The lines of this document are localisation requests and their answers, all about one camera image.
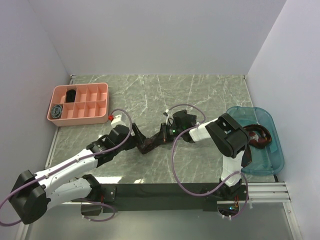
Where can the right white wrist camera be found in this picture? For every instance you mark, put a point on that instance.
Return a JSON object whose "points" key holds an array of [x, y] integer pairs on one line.
{"points": [[167, 114]]}

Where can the brown blue floral tie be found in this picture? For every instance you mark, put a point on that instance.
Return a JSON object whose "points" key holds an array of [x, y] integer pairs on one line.
{"points": [[148, 144]]}

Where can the black rolled tie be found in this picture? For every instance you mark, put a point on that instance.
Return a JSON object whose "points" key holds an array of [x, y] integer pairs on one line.
{"points": [[70, 96]]}

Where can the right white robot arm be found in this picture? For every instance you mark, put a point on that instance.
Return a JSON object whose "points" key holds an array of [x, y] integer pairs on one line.
{"points": [[231, 139]]}

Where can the grey patterned rolled tie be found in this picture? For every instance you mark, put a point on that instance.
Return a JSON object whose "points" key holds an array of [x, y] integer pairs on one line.
{"points": [[56, 111]]}

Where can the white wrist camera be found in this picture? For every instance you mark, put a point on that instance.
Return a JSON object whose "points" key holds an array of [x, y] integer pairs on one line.
{"points": [[116, 120], [167, 114]]}

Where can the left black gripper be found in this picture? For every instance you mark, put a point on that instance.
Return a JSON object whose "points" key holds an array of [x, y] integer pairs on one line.
{"points": [[137, 138]]}

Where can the dark red patterned tie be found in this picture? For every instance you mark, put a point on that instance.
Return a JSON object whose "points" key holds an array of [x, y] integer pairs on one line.
{"points": [[259, 138]]}

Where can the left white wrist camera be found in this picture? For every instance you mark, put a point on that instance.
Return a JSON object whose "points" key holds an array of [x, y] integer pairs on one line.
{"points": [[116, 120]]}

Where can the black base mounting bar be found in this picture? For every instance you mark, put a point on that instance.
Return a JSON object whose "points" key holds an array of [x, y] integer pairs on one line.
{"points": [[163, 196]]}

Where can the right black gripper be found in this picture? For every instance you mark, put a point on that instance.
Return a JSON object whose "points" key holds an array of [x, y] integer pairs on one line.
{"points": [[164, 128]]}

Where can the aluminium frame rail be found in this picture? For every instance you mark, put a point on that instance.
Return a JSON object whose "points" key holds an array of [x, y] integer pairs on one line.
{"points": [[258, 193]]}

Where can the teal transparent plastic bin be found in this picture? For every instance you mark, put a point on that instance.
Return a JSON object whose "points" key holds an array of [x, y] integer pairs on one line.
{"points": [[266, 161]]}

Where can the pink compartment organizer tray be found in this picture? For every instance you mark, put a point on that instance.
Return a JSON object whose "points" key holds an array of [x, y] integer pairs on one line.
{"points": [[91, 104]]}

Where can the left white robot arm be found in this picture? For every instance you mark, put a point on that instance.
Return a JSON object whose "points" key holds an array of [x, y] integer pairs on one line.
{"points": [[35, 193]]}

